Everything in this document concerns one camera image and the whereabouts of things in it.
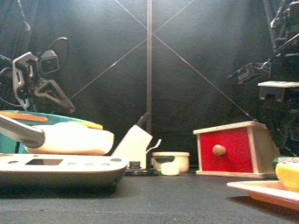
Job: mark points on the white and orange plate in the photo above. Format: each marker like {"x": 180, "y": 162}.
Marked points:
{"x": 265, "y": 192}

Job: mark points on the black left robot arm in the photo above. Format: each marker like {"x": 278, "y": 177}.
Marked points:
{"x": 5, "y": 87}

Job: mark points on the white digital scale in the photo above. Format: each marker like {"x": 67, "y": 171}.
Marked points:
{"x": 58, "y": 170}

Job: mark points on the cream cup with green label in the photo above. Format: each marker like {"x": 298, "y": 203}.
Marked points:
{"x": 177, "y": 159}

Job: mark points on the teal toy case orange stripe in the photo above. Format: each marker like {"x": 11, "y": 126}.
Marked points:
{"x": 11, "y": 128}

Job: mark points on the yellow toy fruit half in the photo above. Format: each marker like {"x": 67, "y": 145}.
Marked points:
{"x": 289, "y": 175}

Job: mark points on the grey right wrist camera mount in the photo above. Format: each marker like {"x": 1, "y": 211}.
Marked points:
{"x": 278, "y": 87}

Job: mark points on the grey vertical frame pole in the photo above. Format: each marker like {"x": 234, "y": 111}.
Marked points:
{"x": 149, "y": 58}

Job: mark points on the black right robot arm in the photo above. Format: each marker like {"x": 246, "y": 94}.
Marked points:
{"x": 286, "y": 38}

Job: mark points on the small white cup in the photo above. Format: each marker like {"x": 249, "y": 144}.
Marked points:
{"x": 170, "y": 169}

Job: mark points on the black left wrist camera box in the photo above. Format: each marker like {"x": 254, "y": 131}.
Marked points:
{"x": 49, "y": 61}

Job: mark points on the red wooden drawer box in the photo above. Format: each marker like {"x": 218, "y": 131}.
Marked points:
{"x": 230, "y": 150}

